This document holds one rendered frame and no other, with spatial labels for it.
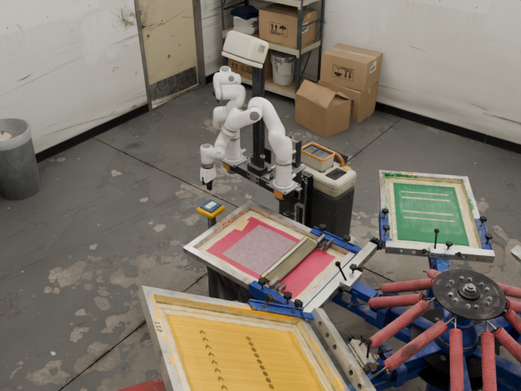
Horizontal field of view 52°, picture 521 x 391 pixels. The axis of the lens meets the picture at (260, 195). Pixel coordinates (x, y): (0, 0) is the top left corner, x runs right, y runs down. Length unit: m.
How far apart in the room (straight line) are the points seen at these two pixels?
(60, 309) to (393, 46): 4.46
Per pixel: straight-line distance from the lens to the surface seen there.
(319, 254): 3.05
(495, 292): 2.52
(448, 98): 6.43
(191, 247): 3.05
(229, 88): 3.13
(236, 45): 2.94
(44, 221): 5.21
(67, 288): 4.46
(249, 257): 3.01
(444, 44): 6.28
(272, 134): 2.98
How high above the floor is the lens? 2.95
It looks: 35 degrees down
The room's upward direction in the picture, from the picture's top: straight up
